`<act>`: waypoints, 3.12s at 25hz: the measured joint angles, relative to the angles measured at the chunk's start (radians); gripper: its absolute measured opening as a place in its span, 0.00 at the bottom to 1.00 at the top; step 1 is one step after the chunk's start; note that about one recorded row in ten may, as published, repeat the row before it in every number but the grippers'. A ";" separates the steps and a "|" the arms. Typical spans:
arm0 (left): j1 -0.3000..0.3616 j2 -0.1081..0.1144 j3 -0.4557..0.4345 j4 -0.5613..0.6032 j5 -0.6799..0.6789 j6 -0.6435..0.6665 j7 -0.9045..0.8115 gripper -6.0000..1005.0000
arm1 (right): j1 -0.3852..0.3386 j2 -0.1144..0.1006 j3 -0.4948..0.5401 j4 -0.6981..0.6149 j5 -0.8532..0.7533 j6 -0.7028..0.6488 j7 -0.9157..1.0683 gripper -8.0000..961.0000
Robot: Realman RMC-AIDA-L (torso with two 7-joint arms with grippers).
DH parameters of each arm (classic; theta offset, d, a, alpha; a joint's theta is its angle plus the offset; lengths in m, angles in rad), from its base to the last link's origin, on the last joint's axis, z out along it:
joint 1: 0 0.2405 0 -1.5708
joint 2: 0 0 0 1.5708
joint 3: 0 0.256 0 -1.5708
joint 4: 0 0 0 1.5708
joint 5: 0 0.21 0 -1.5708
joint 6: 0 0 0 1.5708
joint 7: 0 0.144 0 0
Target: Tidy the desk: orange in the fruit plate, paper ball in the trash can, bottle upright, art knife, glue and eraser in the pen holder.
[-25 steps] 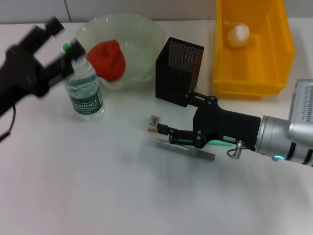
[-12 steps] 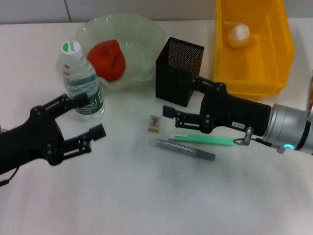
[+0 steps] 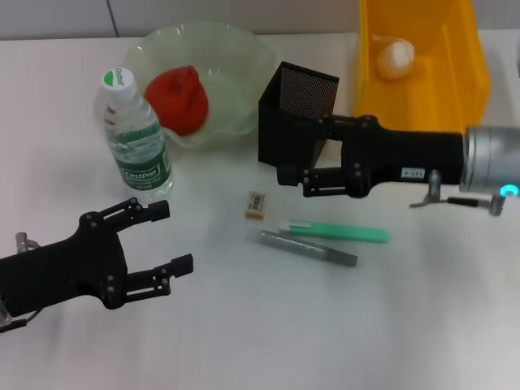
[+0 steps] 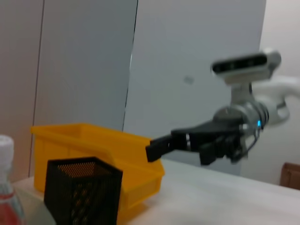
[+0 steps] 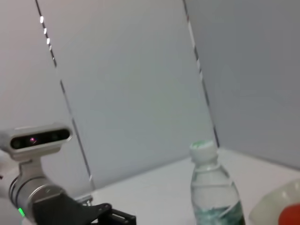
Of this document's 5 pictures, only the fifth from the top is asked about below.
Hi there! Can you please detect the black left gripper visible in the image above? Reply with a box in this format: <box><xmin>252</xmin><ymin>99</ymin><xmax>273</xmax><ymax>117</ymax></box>
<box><xmin>31</xmin><ymin>190</ymin><xmax>137</xmax><ymax>225</ymax></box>

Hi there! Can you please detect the clear plastic water bottle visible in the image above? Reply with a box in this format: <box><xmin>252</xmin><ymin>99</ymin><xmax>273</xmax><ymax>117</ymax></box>
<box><xmin>189</xmin><ymin>140</ymin><xmax>246</xmax><ymax>225</ymax></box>

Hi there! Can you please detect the green frosted glass fruit bowl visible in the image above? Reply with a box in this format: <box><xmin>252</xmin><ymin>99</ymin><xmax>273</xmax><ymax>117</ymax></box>
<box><xmin>248</xmin><ymin>179</ymin><xmax>300</xmax><ymax>225</ymax></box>

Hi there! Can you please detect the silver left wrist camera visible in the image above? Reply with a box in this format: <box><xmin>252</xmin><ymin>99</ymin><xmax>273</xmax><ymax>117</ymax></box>
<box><xmin>9</xmin><ymin>122</ymin><xmax>73</xmax><ymax>179</ymax></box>

